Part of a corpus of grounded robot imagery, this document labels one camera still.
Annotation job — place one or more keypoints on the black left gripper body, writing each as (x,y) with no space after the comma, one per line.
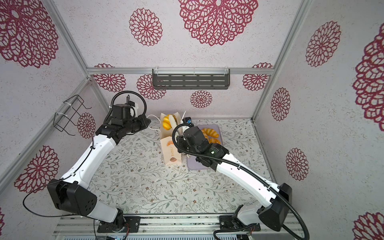
(135,125)

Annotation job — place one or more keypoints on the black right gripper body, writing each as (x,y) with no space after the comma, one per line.
(184,145)

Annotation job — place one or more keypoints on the yellow ridged bun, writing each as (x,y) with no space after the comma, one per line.
(166,123)

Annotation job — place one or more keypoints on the cream paper bread bag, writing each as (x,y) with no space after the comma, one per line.
(170,152)

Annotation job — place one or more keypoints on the round orange bun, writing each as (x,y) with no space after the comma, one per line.
(214,141)

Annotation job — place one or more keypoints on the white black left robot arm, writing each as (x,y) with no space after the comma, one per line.
(70,193)

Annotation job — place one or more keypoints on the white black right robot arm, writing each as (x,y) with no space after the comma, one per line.
(269,209)

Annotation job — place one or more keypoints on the lilac plastic tray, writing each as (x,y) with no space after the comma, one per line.
(192,163)

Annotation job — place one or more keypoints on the croissant top right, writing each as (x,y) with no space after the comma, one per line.
(208,132)

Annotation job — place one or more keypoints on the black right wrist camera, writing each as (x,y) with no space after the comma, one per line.
(198,143)

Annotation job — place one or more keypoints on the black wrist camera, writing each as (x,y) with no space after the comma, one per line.
(123,113)
(198,143)

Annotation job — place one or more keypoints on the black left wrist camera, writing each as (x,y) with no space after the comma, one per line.
(123,113)

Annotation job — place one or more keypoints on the grey metal wall shelf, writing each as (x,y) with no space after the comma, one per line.
(191,80)

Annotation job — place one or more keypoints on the black wire wall basket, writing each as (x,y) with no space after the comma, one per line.
(63,118)

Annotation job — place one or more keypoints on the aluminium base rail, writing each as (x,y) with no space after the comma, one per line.
(150,226)

